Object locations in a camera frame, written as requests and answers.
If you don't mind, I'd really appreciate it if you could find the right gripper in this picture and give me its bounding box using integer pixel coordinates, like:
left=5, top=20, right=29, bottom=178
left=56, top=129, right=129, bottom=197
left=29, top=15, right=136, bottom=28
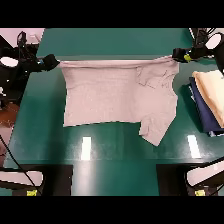
left=171, top=47, right=194, bottom=64

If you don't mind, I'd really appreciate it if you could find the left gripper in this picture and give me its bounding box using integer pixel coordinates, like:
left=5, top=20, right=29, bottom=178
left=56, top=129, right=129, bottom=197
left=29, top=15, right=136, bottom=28
left=40, top=53, right=61, bottom=72

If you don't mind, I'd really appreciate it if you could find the pale pink T-shirt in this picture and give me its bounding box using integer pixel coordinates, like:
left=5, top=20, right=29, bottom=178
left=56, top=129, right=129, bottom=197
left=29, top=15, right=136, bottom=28
left=57, top=55, right=180, bottom=147

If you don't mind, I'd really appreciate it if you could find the cream folded garment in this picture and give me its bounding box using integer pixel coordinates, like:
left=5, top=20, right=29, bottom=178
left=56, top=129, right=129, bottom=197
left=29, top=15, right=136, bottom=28
left=192, top=69, right=224, bottom=129

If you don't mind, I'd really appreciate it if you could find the navy blue folded garment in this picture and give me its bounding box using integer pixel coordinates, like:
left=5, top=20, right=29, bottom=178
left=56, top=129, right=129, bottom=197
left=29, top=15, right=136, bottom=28
left=188, top=77, right=224, bottom=138

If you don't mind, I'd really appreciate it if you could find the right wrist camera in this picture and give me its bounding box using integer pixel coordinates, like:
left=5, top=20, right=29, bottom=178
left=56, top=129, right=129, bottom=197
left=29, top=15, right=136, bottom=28
left=194, top=28, right=210, bottom=47

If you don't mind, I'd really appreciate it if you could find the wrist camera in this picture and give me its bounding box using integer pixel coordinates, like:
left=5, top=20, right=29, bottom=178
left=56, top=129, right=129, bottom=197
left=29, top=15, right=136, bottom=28
left=17, top=31, right=29, bottom=48
left=194, top=28, right=210, bottom=47

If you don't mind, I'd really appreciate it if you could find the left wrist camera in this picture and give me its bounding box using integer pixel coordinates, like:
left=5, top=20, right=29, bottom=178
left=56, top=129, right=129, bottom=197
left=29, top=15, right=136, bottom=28
left=17, top=31, right=29, bottom=48

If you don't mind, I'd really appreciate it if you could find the black cable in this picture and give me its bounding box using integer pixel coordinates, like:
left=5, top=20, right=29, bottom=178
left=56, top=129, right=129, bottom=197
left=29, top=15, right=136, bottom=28
left=0, top=134, right=44, bottom=197

